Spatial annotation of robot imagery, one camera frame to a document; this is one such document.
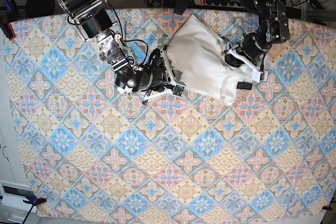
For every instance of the blue red clamp upper left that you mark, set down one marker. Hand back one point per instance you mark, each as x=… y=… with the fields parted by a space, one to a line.
x=12 y=15

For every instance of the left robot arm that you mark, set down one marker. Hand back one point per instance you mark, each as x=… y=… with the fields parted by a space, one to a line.
x=273 y=29

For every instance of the white cabinet with handle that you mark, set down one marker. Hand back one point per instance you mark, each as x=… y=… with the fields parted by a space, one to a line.
x=12 y=170

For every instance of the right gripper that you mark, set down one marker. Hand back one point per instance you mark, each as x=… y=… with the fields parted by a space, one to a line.
x=162 y=75

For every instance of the white printed T-shirt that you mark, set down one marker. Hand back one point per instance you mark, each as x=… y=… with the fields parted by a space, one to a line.
x=195 y=51

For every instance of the patterned pastel tablecloth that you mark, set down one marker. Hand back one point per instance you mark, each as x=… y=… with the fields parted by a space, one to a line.
x=100 y=156

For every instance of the black round stool base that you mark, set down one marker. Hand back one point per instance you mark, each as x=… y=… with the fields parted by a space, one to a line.
x=39 y=8

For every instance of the black orange clamp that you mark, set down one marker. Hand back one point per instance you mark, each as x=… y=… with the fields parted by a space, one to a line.
x=327 y=208
x=33 y=202

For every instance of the black orange clamp left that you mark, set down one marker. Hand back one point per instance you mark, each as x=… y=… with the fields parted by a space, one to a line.
x=33 y=202

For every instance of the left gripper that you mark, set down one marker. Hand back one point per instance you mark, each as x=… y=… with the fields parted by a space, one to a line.
x=234 y=54

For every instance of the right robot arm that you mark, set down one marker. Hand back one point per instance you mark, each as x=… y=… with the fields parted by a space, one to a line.
x=92 y=21

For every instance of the black power strip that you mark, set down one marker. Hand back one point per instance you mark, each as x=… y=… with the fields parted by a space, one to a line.
x=218 y=3

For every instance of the black orange clamp right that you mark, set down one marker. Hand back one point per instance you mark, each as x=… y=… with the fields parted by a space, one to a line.
x=327 y=208

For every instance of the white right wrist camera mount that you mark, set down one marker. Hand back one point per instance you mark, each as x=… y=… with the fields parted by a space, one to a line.
x=146 y=95

